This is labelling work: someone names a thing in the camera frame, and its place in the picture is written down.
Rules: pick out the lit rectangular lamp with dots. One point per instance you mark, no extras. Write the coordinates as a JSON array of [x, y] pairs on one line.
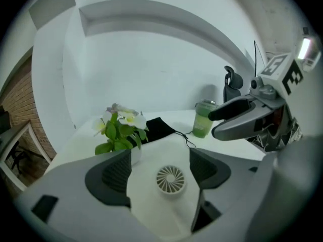
[[304, 49]]

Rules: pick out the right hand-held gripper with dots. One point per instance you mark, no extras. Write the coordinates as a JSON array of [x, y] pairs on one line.
[[277, 89]]

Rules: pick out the small white round fan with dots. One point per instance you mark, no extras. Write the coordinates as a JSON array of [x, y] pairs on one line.
[[171, 181]]

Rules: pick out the person's right forearm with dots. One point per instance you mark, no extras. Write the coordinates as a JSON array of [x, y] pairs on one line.
[[295, 185]]

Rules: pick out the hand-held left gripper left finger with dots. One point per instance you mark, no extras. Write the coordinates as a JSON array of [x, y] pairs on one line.
[[75, 198]]

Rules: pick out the green plastic drink cup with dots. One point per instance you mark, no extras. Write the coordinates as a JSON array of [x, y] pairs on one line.
[[202, 122]]

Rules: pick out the white flower plant in pot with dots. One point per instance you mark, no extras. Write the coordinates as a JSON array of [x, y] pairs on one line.
[[118, 132]]

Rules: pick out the black office chair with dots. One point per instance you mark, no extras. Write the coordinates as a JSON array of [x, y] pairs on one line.
[[233, 84]]

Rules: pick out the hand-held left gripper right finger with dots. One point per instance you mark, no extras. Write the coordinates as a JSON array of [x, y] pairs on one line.
[[234, 198]]

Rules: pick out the white window frame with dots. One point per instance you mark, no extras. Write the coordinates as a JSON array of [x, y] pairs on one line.
[[22, 132]]

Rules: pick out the black cloth pouch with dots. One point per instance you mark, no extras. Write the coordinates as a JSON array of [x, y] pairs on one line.
[[157, 130]]

